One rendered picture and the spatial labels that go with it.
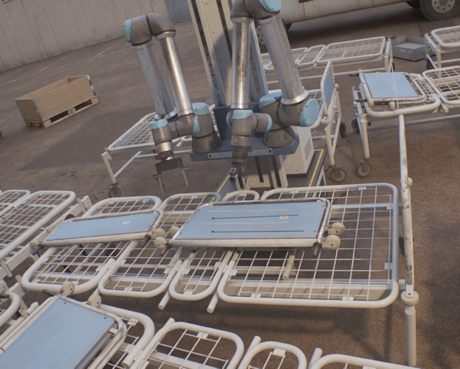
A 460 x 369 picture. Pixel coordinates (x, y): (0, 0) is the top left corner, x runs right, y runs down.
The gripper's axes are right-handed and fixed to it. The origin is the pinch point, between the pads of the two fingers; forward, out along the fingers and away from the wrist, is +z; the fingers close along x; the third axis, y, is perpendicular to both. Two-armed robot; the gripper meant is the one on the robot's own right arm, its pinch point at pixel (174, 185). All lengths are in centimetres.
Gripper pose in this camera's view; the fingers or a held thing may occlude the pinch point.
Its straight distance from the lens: 222.4
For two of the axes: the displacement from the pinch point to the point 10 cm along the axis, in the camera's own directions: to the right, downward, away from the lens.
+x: -9.3, 2.2, 3.0
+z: 2.5, 9.7, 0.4
